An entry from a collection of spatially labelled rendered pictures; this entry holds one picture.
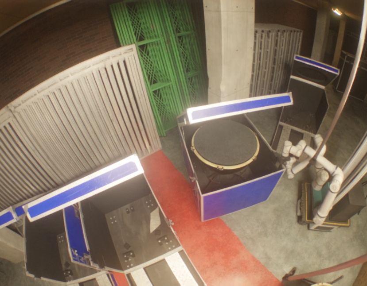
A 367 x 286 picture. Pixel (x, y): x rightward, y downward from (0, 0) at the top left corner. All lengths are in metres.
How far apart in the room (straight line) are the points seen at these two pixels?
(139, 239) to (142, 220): 0.29
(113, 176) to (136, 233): 1.63
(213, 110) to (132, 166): 0.75
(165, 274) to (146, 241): 0.53
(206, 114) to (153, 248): 1.83
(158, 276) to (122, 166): 1.83
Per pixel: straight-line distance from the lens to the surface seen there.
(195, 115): 1.33
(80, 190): 1.08
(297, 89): 4.77
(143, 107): 2.95
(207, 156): 2.00
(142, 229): 2.54
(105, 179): 1.03
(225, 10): 2.25
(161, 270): 2.52
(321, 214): 2.30
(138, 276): 2.47
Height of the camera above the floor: 2.49
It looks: 44 degrees down
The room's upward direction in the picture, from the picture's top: 8 degrees counter-clockwise
